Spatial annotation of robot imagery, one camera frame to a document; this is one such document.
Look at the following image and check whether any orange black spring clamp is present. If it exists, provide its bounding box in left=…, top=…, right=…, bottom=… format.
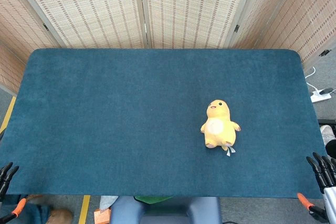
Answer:
left=0, top=197, right=28, bottom=224
left=297, top=192, right=329, bottom=222

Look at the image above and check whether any white power cable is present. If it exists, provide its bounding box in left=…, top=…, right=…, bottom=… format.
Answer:
left=304, top=66, right=320, bottom=94

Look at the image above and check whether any woven folding screen panel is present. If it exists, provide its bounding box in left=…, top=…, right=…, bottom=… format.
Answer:
left=301, top=5, right=336, bottom=71
left=227, top=0, right=336, bottom=63
left=7, top=0, right=148, bottom=49
left=138, top=0, right=260, bottom=49
left=0, top=0, right=60, bottom=95

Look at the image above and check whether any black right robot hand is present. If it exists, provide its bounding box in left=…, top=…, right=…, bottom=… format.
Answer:
left=306, top=152, right=336, bottom=210

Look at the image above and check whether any green sheet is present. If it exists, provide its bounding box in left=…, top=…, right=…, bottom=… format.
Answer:
left=133, top=195, right=174, bottom=205

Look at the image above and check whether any white sneaker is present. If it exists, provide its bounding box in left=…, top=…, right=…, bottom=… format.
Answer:
left=320, top=124, right=336, bottom=146

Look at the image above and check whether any white power strip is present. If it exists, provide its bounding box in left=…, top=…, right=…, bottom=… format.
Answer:
left=310, top=89, right=333, bottom=103

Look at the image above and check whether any grey crumpled cloth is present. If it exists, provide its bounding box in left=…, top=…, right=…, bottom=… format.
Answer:
left=99, top=195, right=119, bottom=210

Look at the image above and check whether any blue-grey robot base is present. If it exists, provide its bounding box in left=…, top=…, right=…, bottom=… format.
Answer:
left=109, top=196, right=223, bottom=224

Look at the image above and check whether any orange block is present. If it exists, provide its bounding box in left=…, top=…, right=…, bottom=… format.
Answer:
left=93, top=207, right=111, bottom=224

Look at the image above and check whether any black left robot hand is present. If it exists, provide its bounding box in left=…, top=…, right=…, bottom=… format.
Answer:
left=0, top=162, right=20, bottom=201

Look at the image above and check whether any yellow floor tape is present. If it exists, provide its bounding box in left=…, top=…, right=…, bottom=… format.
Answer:
left=0, top=95, right=17, bottom=134
left=78, top=195, right=91, bottom=224

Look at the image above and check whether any blue table cloth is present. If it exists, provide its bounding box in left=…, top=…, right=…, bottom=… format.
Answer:
left=0, top=48, right=329, bottom=200

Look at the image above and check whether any teal fabric bundle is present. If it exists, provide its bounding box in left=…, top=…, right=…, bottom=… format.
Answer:
left=14, top=202, right=51, bottom=224

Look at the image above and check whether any yellow plush duck toy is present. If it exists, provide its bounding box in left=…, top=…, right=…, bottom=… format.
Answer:
left=200, top=99, right=242, bottom=158

